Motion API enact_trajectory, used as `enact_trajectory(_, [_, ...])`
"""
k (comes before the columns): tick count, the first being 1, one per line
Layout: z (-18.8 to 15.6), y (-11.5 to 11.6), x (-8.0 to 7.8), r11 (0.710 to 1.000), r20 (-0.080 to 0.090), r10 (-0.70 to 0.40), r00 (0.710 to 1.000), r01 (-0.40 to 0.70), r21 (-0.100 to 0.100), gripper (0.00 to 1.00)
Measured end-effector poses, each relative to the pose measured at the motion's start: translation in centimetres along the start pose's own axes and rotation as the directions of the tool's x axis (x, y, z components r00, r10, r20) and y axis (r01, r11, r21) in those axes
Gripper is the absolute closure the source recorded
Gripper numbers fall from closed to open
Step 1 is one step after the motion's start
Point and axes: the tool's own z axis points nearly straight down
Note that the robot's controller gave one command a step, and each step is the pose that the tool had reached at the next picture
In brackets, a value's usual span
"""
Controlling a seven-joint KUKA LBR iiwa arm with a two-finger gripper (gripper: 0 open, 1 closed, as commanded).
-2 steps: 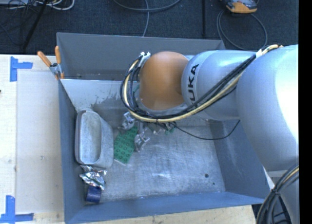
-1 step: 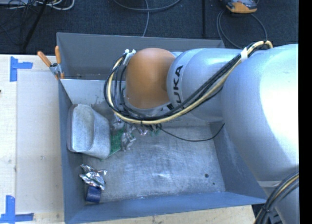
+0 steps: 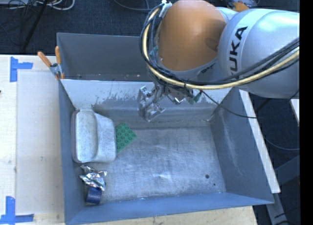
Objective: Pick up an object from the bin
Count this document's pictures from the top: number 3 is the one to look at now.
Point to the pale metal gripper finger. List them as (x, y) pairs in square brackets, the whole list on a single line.
[(144, 98), (154, 111)]

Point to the green studded flat plate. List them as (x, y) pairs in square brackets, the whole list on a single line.
[(125, 136)]

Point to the grey metal bin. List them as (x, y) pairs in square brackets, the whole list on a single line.
[(171, 160)]

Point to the white rounded plastic container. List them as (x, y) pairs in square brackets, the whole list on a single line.
[(94, 136)]

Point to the crumpled silver foil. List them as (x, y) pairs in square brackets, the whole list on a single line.
[(94, 177)]

